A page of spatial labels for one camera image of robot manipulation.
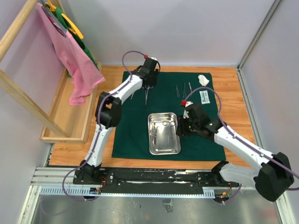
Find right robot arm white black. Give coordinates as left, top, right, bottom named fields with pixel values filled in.
left=177, top=100, right=294, bottom=202

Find dark green surgical cloth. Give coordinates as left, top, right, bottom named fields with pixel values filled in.
left=112, top=72, right=226, bottom=161

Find white gauze roll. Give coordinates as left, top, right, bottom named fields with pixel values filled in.
left=198, top=75, right=210, bottom=87

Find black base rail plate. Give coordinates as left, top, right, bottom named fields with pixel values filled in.
left=73, top=167, right=239, bottom=195

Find green garment on hanger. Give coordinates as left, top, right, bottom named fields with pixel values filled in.
left=54, top=7, right=99, bottom=69

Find steel instrument tray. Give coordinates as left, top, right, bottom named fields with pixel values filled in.
left=148, top=112, right=181, bottom=155

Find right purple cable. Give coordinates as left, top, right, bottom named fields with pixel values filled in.
left=181, top=87, right=299, bottom=203

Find purple cable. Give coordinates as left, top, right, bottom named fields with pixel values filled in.
left=181, top=87, right=299, bottom=203
left=62, top=50, right=150, bottom=201

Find grey hanger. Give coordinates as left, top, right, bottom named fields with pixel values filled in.
left=42, top=2, right=67, bottom=36

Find steel surgical scissors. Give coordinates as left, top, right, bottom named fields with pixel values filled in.
left=151, top=121, right=159, bottom=151

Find blue suture packet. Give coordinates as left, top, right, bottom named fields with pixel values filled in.
left=199, top=91, right=210, bottom=105

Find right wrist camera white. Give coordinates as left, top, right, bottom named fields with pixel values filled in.
left=183, top=101, right=194, bottom=119

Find yellow hanger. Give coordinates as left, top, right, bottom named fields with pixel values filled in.
left=44, top=0, right=84, bottom=40

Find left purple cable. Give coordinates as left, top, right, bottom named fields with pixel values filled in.
left=62, top=50, right=150, bottom=201

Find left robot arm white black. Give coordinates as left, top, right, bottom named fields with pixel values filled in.
left=76, top=56, right=160, bottom=185

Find pink cloth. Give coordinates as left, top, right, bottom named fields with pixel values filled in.
left=36, top=3, right=105, bottom=106

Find wooden rack frame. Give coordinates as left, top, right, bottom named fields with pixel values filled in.
left=0, top=9, right=96, bottom=145

